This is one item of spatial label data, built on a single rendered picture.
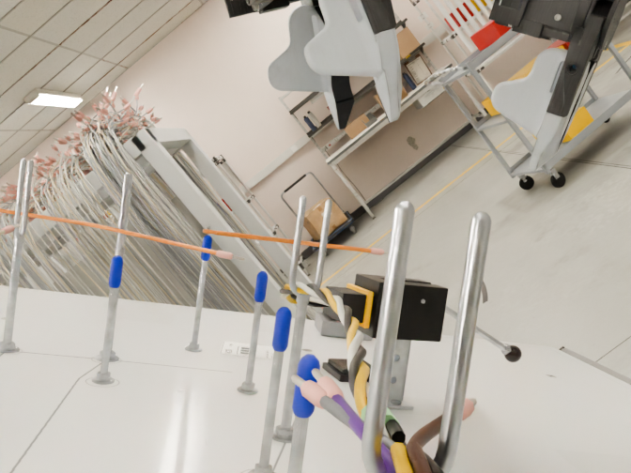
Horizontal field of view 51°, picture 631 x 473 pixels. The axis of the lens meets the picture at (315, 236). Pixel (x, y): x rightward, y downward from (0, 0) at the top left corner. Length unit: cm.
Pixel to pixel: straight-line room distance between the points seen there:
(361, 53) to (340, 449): 24
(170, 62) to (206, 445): 843
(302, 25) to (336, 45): 8
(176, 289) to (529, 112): 72
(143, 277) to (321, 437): 74
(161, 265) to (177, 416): 72
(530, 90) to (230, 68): 815
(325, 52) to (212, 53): 826
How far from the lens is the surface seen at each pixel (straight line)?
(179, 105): 870
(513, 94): 53
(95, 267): 116
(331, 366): 56
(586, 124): 459
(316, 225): 770
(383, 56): 42
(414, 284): 48
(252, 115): 857
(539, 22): 52
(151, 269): 109
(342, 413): 16
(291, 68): 50
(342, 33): 43
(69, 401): 44
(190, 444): 38
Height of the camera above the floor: 127
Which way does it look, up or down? 7 degrees down
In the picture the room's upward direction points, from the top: 39 degrees counter-clockwise
